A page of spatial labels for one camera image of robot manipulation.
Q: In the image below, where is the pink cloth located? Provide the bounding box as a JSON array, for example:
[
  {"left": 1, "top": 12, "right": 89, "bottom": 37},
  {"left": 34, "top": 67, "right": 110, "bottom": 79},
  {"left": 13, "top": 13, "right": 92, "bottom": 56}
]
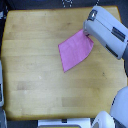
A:
[{"left": 58, "top": 30, "right": 93, "bottom": 72}]

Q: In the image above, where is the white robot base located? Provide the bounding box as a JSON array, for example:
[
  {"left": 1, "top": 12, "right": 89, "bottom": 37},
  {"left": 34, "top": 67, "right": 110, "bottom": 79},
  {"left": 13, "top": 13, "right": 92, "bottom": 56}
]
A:
[{"left": 91, "top": 86, "right": 128, "bottom": 128}]

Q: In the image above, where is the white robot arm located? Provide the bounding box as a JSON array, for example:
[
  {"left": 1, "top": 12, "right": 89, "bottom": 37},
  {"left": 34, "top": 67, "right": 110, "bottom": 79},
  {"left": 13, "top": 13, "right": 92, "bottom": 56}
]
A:
[{"left": 83, "top": 6, "right": 128, "bottom": 61}]

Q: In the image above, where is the grey equipment at left edge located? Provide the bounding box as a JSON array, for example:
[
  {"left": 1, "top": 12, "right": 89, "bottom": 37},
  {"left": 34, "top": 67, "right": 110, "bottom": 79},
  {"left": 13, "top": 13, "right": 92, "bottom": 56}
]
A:
[{"left": 0, "top": 60, "right": 5, "bottom": 128}]

